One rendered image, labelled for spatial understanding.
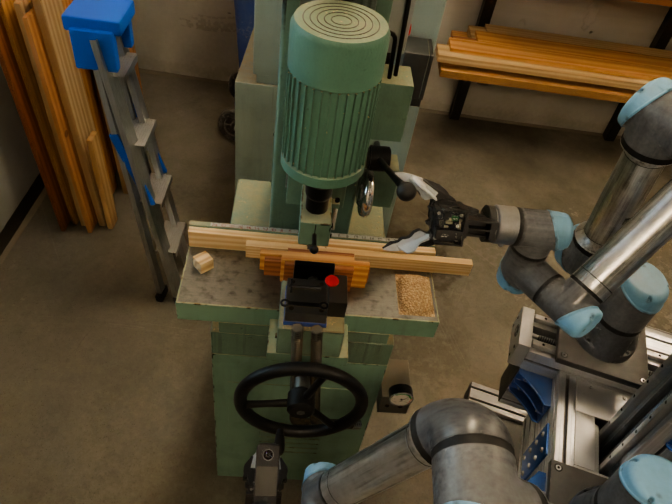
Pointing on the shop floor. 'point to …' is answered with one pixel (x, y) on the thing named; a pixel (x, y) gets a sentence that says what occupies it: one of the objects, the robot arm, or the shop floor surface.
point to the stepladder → (129, 127)
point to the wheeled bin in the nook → (244, 14)
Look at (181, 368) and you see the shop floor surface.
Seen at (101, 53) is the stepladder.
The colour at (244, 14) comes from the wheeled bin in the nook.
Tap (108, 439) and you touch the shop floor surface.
